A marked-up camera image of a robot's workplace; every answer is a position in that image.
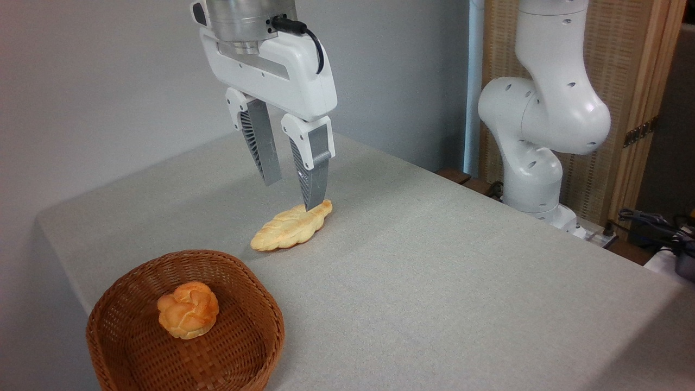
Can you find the wooden woven folding screen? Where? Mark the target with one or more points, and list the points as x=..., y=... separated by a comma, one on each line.
x=630, y=70

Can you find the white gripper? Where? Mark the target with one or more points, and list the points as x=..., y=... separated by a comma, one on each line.
x=282, y=76

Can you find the dark grey device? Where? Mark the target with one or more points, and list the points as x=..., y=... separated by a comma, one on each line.
x=687, y=263

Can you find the white vertical pole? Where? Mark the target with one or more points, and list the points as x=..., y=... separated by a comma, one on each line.
x=472, y=87

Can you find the metal screen hinge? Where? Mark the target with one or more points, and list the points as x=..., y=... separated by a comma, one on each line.
x=640, y=132

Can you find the round knotted bread roll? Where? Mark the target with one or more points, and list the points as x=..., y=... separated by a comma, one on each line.
x=188, y=309

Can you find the brown wicker basket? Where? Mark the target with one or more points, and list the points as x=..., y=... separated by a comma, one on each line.
x=228, y=353

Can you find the long braided bread loaf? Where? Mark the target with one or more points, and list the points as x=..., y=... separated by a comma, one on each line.
x=290, y=227

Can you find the grey tablecloth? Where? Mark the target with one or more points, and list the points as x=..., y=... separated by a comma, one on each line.
x=434, y=271

